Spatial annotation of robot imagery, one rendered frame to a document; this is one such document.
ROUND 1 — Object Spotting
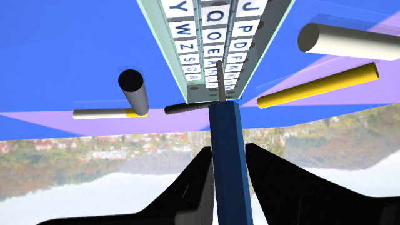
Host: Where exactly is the blue stylus with white tip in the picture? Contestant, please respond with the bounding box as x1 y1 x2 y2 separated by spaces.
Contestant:
208 60 254 225

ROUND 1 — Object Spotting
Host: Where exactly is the small keyboard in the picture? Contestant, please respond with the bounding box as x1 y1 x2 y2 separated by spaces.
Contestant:
135 0 297 104

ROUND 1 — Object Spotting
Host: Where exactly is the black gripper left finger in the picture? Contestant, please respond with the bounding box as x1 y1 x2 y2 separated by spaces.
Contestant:
37 146 214 225

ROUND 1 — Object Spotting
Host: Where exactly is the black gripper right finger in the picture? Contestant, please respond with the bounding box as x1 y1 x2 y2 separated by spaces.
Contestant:
245 143 400 225

